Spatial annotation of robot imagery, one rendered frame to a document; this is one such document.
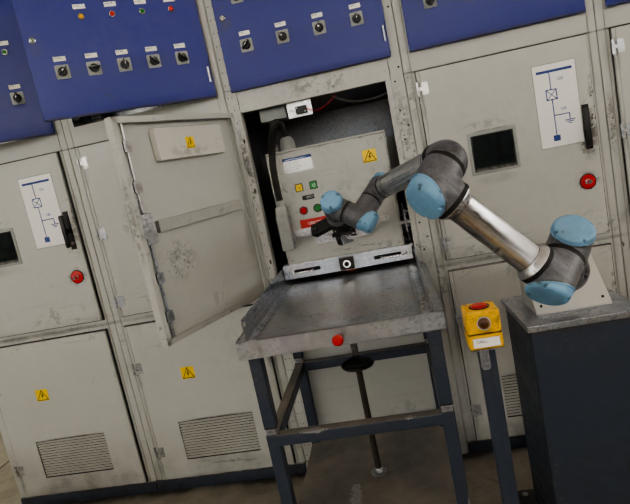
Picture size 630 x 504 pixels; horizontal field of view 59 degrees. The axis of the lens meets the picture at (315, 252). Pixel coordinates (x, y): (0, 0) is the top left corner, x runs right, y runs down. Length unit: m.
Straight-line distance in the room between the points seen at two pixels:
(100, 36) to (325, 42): 0.82
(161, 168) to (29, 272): 0.97
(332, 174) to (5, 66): 1.37
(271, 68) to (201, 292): 0.90
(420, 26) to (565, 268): 1.09
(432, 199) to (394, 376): 1.12
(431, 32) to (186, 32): 0.92
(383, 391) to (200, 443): 0.85
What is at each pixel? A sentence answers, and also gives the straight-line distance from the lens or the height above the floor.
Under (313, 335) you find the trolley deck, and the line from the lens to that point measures 1.65.
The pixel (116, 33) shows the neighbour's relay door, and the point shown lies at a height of 1.92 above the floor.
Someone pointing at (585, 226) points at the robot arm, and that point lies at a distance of 1.70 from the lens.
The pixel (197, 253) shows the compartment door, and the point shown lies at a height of 1.09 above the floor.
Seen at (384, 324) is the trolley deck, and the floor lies 0.83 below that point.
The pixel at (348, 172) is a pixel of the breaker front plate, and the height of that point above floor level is 1.26.
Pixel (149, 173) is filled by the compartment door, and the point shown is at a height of 1.40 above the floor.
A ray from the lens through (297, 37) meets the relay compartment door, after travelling 2.27.
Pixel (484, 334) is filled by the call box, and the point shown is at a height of 0.84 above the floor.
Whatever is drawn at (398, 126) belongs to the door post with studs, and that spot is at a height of 1.39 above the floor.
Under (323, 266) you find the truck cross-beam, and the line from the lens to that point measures 2.32.
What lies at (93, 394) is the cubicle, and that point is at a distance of 2.75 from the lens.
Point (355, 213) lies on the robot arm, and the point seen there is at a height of 1.14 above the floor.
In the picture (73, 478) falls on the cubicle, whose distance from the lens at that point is 3.00.
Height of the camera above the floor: 1.32
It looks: 9 degrees down
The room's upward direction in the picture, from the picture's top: 12 degrees counter-clockwise
